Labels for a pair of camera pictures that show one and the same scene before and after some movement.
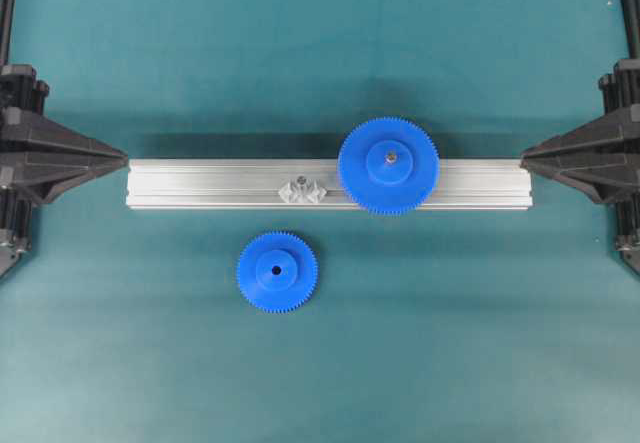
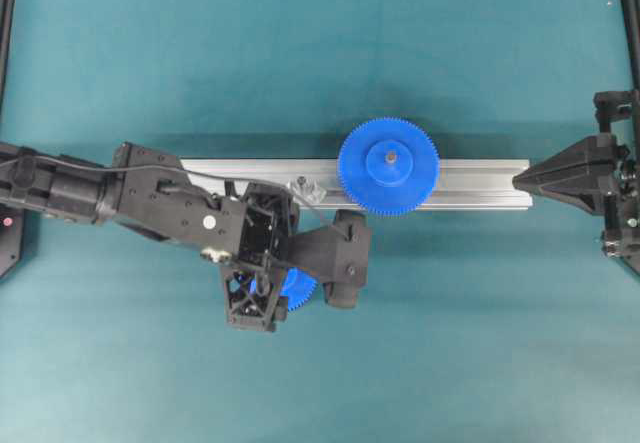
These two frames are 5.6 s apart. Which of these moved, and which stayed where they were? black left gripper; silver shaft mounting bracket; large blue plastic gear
Moved: black left gripper
Stayed: large blue plastic gear; silver shaft mounting bracket
